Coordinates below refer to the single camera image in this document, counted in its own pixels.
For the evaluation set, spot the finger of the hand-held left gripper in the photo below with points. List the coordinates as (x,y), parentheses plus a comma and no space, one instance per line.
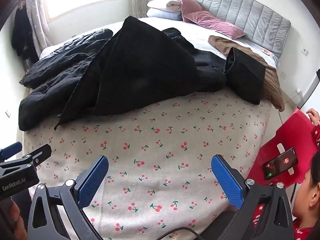
(37,156)
(11,148)

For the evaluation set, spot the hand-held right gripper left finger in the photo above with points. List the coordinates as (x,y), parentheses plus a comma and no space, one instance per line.
(93,180)

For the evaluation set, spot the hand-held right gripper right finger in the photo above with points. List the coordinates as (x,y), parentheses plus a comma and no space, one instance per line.
(226,182)

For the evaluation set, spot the black puffer jacket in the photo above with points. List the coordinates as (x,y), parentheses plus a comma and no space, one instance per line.
(62,62)

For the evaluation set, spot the large black coat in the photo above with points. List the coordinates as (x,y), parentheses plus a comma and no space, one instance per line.
(140,67)

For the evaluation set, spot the dark hanging clothes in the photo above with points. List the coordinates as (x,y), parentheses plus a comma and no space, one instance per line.
(22,35)

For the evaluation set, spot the black smartphone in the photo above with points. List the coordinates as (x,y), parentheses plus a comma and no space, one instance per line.
(280,163)

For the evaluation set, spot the cherry-print blanket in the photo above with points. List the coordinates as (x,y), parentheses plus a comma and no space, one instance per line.
(162,142)

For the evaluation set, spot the red plastic chair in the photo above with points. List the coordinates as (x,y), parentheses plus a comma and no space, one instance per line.
(295,130)

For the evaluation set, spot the black folded garment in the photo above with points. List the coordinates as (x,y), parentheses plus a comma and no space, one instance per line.
(245,80)

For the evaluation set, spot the brown garment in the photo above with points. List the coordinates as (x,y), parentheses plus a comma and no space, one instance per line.
(272,82)

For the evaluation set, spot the black shiny jacket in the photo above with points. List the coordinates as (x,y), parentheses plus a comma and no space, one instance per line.
(207,60)

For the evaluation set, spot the small red white packet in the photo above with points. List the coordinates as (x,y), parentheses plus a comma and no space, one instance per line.
(265,52)

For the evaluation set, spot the white bed sheet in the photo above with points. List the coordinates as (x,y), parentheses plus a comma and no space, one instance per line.
(200,33)

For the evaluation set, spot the pink quilted blanket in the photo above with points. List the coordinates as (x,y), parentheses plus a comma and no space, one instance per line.
(215,23)

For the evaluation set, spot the grey padded headboard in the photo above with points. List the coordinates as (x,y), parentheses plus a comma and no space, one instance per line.
(250,15)

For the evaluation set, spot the light blue pillow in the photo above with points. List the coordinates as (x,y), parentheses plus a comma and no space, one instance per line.
(160,14)

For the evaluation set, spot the pink velvet pillow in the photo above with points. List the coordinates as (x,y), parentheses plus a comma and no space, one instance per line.
(190,6)

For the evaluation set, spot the white pillow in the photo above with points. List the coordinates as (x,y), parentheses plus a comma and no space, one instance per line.
(155,3)

